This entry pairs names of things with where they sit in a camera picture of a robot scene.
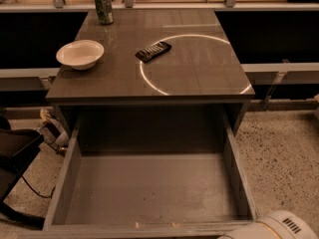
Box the grey top drawer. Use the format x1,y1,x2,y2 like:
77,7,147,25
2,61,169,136
19,106,259,239

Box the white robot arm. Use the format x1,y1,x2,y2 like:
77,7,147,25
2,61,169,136
217,210,319,239

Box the grey drawer cabinet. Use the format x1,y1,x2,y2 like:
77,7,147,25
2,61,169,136
47,9,254,130

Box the black snack bar wrapper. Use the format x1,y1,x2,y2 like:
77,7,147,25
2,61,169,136
136,41,171,63

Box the white bowl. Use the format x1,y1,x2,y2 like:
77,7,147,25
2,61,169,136
56,40,105,71

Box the white yellow object behind cabinet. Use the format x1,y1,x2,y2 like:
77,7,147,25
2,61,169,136
38,109,70,155

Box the green soda can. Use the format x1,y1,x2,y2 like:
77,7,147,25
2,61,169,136
95,0,114,25

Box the black chair frame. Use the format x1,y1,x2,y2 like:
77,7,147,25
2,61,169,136
0,116,45,229

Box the black floor cable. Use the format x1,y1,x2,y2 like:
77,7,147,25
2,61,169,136
21,175,56,199

